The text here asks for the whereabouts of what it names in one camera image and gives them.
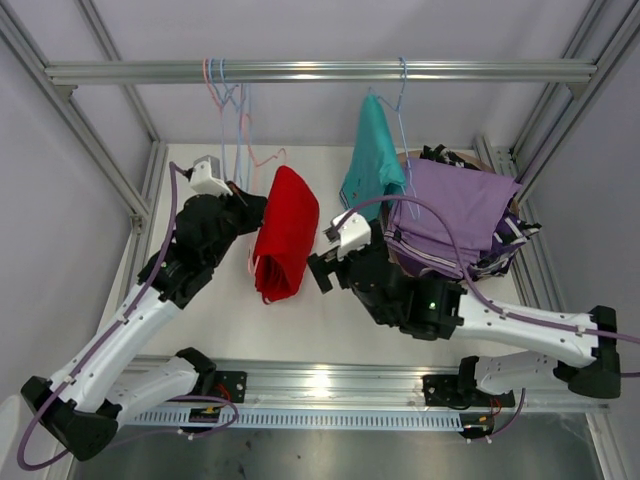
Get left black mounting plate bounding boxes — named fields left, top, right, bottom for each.
left=203, top=370, right=248, bottom=404

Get slotted grey cable duct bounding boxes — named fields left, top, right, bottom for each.
left=126, top=405, right=463, bottom=432

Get aluminium hanging rail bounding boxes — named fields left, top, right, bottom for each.
left=44, top=59, right=597, bottom=86

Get teal trousers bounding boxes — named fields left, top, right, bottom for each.
left=339, top=94, right=406, bottom=209

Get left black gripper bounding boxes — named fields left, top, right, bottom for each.
left=204, top=181, right=267, bottom=269

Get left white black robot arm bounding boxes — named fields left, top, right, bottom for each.
left=21, top=185, right=267, bottom=461

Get black white patterned trousers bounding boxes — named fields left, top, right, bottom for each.
left=419, top=143, right=544, bottom=236

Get black mounting plate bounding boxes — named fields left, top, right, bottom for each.
left=422, top=374, right=515, bottom=411
left=203, top=370, right=248, bottom=404

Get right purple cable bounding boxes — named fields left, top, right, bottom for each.
left=331, top=196, right=640, bottom=443

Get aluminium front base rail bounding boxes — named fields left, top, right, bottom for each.
left=119, top=356, right=611, bottom=412

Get salmon pink wire hanger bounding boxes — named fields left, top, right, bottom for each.
left=240, top=113, right=288, bottom=277

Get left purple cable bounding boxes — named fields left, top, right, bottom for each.
left=16, top=160, right=240, bottom=472

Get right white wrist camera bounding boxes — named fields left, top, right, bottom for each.
left=324, top=210, right=372, bottom=261

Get lilac trousers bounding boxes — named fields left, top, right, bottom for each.
left=382, top=156, right=524, bottom=279

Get translucent brown plastic basin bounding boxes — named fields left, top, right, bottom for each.
left=381, top=147, right=521, bottom=281

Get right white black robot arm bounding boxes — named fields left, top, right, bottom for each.
left=307, top=240, right=622, bottom=405

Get light blue wire hanger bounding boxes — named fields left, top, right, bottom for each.
left=204, top=58, right=246, bottom=184

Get red trousers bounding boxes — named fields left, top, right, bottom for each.
left=252, top=165, right=320, bottom=304

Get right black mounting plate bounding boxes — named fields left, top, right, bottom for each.
left=422, top=374, right=515, bottom=411

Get pale blue wire hanger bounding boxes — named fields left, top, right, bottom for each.
left=368, top=56, right=416, bottom=194

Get purple camouflage trousers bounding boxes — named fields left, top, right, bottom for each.
left=385, top=210, right=541, bottom=281

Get purple cable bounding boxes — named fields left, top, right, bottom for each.
left=331, top=196, right=640, bottom=443
left=16, top=160, right=240, bottom=472

